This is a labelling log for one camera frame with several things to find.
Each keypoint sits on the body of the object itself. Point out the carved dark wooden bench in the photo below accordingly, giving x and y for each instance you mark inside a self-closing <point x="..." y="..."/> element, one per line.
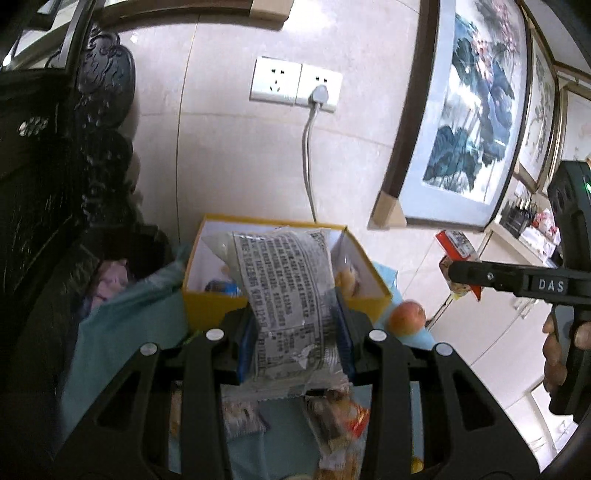
<point x="46" y="184"/>

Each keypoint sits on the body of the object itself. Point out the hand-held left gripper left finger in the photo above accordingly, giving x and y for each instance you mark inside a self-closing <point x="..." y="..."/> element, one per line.
<point x="244" y="346"/>

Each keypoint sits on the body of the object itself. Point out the white red printed box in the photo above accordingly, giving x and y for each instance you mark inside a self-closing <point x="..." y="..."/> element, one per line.
<point x="538" y="243"/>

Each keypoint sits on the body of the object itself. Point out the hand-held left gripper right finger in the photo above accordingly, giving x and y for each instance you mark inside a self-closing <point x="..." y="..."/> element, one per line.
<point x="345" y="339"/>

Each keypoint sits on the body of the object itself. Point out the pink cloth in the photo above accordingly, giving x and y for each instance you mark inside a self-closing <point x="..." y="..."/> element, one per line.
<point x="110" y="282"/>

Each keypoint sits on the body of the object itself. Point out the cardboard corner protector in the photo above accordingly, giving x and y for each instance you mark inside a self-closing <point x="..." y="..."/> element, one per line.
<point x="387" y="211"/>
<point x="273" y="8"/>

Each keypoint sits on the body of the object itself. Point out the framed pale painting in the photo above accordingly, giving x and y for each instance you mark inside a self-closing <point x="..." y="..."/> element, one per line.
<point x="577" y="124"/>

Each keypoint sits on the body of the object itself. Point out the grey power plug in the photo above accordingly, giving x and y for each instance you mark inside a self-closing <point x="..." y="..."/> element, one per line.
<point x="318" y="95"/>

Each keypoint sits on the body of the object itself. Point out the red white snack packet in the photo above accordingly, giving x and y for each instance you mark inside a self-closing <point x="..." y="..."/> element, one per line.
<point x="455" y="242"/>

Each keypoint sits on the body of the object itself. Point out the framed branch painting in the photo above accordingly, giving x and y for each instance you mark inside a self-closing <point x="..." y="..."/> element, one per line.
<point x="538" y="115"/>

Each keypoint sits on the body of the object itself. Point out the pink floral box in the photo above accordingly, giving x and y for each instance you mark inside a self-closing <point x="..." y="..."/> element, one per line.
<point x="545" y="222"/>

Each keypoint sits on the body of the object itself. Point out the teal printed tablecloth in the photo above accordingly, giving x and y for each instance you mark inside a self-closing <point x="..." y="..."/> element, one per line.
<point x="115" y="332"/>

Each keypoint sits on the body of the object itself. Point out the clear snack packet black text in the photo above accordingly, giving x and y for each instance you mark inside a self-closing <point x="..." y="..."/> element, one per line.
<point x="286" y="295"/>

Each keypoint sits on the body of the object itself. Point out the black bottle holder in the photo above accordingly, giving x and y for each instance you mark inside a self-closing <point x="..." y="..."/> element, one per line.
<point x="515" y="211"/>

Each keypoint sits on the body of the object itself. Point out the blue snack packet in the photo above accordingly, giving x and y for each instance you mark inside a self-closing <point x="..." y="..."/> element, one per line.
<point x="222" y="287"/>

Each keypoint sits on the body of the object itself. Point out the framed lotus painting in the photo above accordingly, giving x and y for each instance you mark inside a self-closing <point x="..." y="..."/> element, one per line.
<point x="480" y="92"/>

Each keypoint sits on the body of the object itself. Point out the person's right hand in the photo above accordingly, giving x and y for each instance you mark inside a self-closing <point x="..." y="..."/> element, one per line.
<point x="555" y="360"/>

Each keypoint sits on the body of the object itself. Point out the red apple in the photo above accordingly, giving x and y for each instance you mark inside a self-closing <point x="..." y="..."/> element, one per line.
<point x="406" y="317"/>

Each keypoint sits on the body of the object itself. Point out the yellow cardboard box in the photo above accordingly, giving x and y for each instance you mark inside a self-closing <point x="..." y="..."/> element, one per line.
<point x="203" y="307"/>

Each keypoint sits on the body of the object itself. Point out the white wall socket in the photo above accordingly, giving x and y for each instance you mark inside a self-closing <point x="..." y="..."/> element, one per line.
<point x="334" y="85"/>
<point x="274" y="79"/>

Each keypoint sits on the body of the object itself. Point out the white cabinet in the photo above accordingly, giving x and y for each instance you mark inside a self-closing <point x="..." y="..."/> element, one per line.
<point x="498" y="350"/>

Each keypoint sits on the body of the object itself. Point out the tan pastry snack packet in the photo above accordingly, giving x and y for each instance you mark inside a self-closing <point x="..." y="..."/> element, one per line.
<point x="347" y="279"/>

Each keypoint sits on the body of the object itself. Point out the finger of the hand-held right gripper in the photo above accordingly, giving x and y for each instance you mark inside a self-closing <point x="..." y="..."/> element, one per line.
<point x="485" y="278"/>

